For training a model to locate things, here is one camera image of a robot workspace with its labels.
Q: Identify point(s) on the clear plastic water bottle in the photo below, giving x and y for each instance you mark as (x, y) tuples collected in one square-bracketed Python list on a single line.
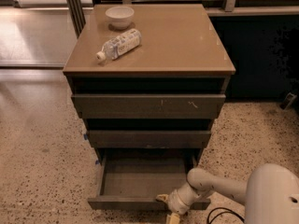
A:
[(119, 45)]

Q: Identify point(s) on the dark metal post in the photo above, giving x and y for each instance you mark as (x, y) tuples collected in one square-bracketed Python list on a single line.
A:
[(77, 15)]

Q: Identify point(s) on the white ceramic bowl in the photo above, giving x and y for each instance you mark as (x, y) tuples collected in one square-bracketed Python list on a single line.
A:
[(120, 17)]

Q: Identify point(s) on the brown drawer cabinet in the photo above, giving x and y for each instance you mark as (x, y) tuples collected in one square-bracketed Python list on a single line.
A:
[(180, 53)]

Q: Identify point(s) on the grey drawer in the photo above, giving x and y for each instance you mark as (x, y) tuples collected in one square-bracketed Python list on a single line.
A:
[(149, 106), (131, 180), (148, 139)]

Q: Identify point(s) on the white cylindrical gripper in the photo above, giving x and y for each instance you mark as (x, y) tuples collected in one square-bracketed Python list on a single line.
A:
[(173, 202)]

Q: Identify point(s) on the small grey wall box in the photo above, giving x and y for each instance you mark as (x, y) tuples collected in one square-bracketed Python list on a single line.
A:
[(288, 100)]

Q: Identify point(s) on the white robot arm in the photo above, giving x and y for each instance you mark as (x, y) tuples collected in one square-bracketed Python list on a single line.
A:
[(270, 196)]

